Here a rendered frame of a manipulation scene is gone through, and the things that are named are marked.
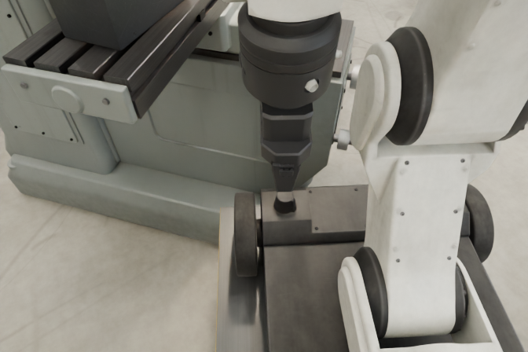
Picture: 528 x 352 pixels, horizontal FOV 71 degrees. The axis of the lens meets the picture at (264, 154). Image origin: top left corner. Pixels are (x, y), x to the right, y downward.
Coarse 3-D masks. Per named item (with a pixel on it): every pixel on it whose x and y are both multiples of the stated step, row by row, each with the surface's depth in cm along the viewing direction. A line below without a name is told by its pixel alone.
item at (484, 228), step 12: (468, 192) 86; (480, 192) 86; (468, 204) 84; (480, 204) 84; (480, 216) 82; (480, 228) 82; (492, 228) 82; (480, 240) 82; (492, 240) 82; (480, 252) 83
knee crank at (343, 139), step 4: (340, 132) 104; (344, 132) 104; (348, 132) 104; (336, 136) 105; (340, 136) 103; (344, 136) 103; (348, 136) 103; (332, 140) 106; (336, 140) 106; (340, 140) 103; (344, 140) 103; (348, 140) 103; (340, 144) 104; (344, 144) 103; (348, 144) 105; (340, 148) 105; (344, 148) 105
